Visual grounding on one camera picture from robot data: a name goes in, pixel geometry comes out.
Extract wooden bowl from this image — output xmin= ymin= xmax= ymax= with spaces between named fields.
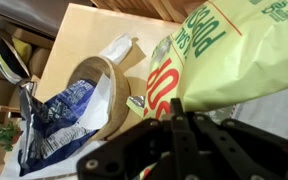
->
xmin=67 ymin=55 xmax=132 ymax=142

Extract white paper sheet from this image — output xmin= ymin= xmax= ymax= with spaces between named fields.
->
xmin=77 ymin=73 xmax=113 ymax=131

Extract striped pillow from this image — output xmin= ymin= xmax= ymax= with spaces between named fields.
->
xmin=0 ymin=37 xmax=31 ymax=85

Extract green potted plant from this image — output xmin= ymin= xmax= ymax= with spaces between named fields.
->
xmin=0 ymin=121 xmax=23 ymax=153

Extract stainless steel refrigerator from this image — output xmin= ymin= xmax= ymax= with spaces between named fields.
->
xmin=0 ymin=0 xmax=95 ymax=38

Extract green popcorn bag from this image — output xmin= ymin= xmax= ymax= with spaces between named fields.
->
xmin=125 ymin=0 xmax=288 ymax=122

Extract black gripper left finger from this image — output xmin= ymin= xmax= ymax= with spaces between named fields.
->
xmin=76 ymin=97 xmax=198 ymax=180

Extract yellow pillow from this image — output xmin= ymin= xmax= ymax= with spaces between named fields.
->
xmin=12 ymin=35 xmax=33 ymax=65

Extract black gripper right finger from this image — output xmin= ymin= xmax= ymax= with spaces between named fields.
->
xmin=185 ymin=111 xmax=288 ymax=180

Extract blue snack bag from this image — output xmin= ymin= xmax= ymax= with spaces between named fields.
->
xmin=17 ymin=79 xmax=99 ymax=177

